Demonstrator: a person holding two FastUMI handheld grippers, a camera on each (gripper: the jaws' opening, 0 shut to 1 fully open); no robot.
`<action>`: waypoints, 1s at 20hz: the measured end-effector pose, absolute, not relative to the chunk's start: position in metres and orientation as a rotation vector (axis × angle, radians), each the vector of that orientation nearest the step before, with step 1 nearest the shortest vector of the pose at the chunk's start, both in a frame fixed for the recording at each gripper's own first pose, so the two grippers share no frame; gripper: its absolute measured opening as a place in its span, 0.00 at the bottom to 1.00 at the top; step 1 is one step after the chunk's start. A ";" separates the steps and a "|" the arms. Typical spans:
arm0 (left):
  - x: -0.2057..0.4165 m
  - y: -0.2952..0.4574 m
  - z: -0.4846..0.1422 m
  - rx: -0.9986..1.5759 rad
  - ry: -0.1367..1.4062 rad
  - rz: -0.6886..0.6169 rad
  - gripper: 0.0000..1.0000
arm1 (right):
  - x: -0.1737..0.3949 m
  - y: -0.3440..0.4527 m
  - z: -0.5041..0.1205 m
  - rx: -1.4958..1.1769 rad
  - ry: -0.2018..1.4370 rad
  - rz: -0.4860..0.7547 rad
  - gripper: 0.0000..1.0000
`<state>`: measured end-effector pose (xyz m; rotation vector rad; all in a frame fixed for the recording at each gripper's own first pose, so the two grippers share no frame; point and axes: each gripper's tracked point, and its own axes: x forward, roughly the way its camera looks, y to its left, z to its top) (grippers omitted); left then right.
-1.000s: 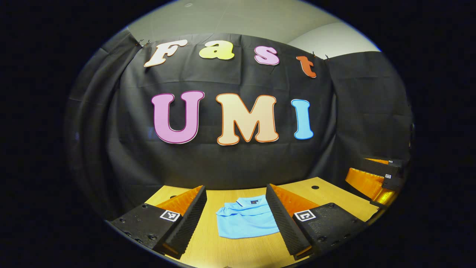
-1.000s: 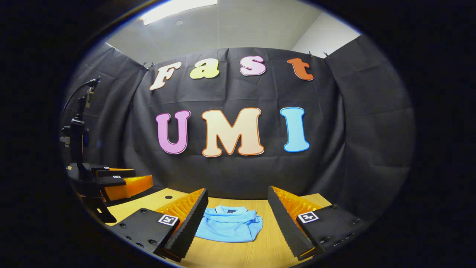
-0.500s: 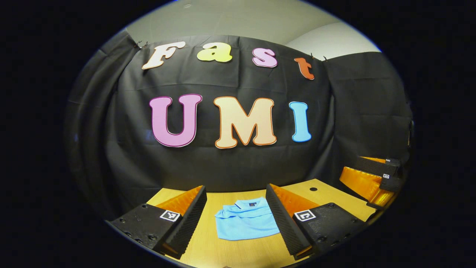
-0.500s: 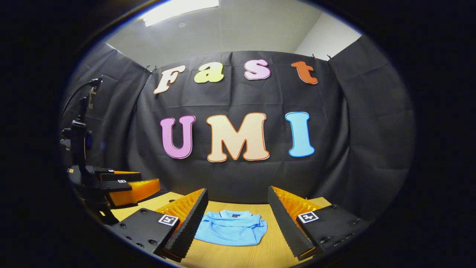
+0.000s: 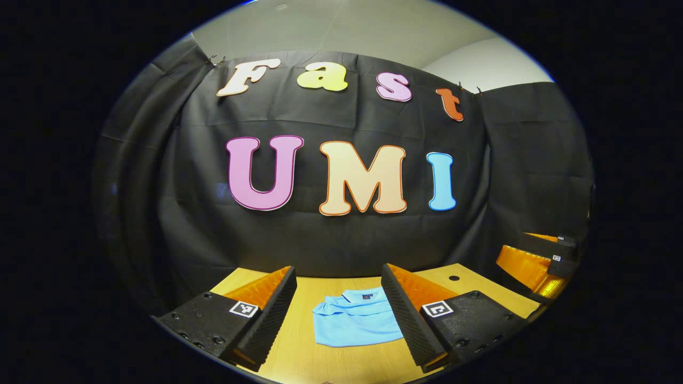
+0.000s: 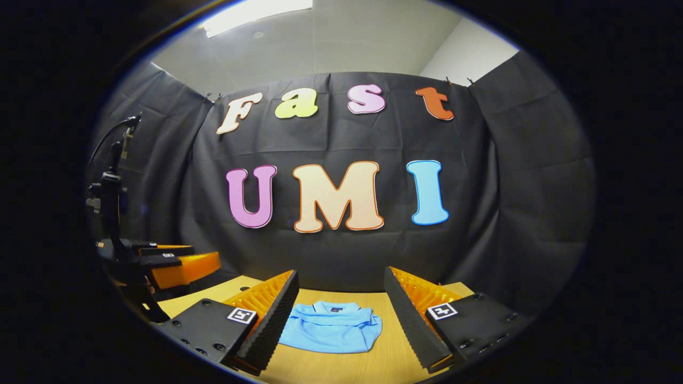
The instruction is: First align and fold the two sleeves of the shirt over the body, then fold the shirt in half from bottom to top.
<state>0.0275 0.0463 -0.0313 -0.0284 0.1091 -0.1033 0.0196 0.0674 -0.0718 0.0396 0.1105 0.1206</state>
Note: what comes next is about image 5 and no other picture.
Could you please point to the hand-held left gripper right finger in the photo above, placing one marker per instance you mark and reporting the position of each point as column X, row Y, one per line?
column 408, row 320

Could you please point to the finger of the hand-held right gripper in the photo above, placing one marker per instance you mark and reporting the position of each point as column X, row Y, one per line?
column 549, row 242
column 528, row 266

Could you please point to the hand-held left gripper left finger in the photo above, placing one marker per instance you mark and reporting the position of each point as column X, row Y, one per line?
column 269, row 320

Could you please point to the black backdrop cloth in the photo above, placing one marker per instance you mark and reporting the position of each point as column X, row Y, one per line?
column 507, row 160

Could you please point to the light blue polo T-shirt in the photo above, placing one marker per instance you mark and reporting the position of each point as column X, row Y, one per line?
column 355, row 325

